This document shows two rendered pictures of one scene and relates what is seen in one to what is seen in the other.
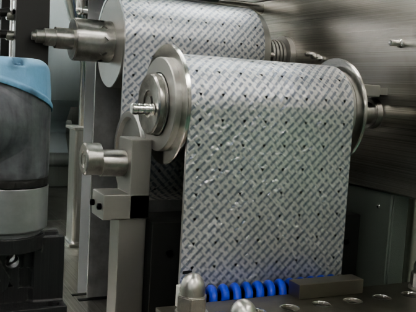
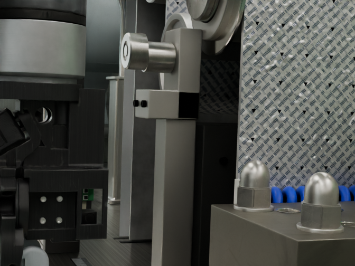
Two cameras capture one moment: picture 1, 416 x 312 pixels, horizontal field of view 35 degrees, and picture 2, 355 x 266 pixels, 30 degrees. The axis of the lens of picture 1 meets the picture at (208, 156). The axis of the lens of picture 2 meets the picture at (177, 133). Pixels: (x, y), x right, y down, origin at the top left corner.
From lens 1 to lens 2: 0.18 m
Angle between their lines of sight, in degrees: 7
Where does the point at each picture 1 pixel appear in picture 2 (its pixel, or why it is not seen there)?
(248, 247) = (316, 148)
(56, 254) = (95, 110)
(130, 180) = (179, 74)
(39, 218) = (76, 62)
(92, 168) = (136, 58)
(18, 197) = (50, 30)
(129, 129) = not seen: hidden behind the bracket
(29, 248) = (64, 95)
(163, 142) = (215, 25)
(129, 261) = (177, 169)
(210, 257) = (272, 156)
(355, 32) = not seen: outside the picture
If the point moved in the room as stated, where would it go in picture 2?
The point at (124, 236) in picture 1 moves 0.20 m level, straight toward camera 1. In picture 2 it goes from (172, 140) to (174, 155)
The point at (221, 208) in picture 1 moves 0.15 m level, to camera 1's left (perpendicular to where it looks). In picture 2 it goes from (285, 100) to (141, 95)
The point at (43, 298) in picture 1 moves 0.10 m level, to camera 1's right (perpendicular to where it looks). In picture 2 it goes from (81, 162) to (214, 168)
